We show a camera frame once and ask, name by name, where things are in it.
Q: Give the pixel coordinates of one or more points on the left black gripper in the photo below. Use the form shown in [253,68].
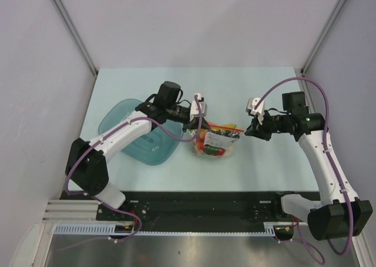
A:
[190,125]

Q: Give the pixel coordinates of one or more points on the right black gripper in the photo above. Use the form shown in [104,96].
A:
[259,130]

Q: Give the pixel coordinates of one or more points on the clear zip bag red zipper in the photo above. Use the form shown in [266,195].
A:
[208,129]

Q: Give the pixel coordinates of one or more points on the red cherry bunch with leaf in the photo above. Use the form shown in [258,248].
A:
[209,144]

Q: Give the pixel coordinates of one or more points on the dark purple grape bunch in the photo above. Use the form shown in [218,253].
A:
[230,133]

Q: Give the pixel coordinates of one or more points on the yellow banana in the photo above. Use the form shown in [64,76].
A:
[226,126]

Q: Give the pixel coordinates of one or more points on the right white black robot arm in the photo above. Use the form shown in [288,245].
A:
[339,212]

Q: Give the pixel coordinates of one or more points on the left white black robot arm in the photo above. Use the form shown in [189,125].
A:
[87,164]

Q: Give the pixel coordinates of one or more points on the teal transparent plastic tray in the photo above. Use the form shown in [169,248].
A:
[153,148]

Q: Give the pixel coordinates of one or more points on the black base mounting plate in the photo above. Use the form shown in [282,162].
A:
[202,212]

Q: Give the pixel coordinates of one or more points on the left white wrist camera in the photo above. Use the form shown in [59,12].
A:
[198,107]

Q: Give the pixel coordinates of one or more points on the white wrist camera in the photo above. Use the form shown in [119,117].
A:
[198,107]
[255,107]

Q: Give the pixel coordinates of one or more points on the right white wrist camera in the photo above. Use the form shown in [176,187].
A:
[255,107]

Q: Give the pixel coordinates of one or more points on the aluminium frame rail front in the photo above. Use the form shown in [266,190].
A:
[83,212]

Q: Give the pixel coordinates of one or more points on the white slotted cable duct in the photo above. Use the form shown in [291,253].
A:
[120,230]

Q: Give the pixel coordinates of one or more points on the right aluminium corner post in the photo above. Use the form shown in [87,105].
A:
[323,35]

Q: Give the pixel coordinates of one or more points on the aluminium corner post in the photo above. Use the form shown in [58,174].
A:
[323,35]
[75,35]

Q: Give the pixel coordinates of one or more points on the left aluminium corner post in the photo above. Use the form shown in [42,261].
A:
[75,35]

